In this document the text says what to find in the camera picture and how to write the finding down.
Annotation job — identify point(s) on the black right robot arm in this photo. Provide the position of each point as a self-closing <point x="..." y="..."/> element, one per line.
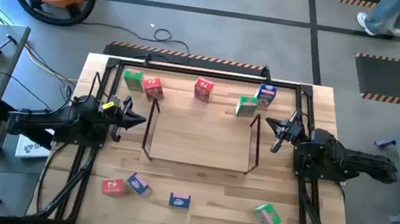
<point x="352" y="159"/>

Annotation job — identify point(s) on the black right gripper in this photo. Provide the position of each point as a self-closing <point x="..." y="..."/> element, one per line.
<point x="296" y="132"/>

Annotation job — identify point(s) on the black table frame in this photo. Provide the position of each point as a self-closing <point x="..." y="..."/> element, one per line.
<point x="209" y="74"/>

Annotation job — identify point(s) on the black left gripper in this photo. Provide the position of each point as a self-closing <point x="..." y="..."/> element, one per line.
<point x="120" y="117"/>

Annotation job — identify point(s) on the green Apple Jacks cereal box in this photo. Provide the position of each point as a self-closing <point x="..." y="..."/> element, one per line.
<point x="133" y="80"/>
<point x="267" y="215"/>
<point x="246" y="106"/>

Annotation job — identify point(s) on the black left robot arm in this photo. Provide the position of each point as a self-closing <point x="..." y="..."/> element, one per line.
<point x="48" y="121"/>

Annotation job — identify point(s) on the person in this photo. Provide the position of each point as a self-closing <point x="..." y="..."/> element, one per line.
<point x="385" y="10"/>

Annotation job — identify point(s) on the blue Frosted Flakes cereal box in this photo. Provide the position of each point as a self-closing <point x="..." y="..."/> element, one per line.
<point x="179" y="201"/>
<point x="265" y="95"/>
<point x="139" y="184"/>

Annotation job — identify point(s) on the yellow tag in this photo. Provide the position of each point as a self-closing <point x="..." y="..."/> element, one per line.
<point x="108" y="105"/>

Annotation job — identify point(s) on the black table clamp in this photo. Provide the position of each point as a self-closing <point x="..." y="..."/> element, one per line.
<point x="266" y="72"/>
<point x="147" y="58"/>

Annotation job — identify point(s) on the red Froot Loops cereal box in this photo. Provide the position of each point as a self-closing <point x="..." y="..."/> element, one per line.
<point x="203" y="89"/>
<point x="153" y="88"/>
<point x="113" y="187"/>

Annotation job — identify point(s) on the white cardboard box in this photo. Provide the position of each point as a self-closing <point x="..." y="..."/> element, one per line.
<point x="30" y="148"/>

